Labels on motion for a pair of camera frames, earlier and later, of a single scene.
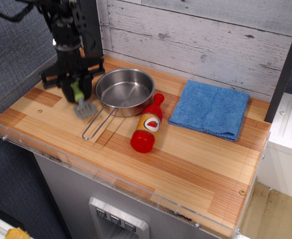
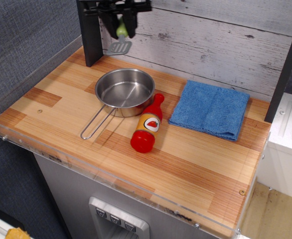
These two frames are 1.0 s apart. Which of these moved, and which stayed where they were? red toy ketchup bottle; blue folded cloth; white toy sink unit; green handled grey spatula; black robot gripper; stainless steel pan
Moved: green handled grey spatula; black robot gripper
Stayed: red toy ketchup bottle; white toy sink unit; stainless steel pan; blue folded cloth
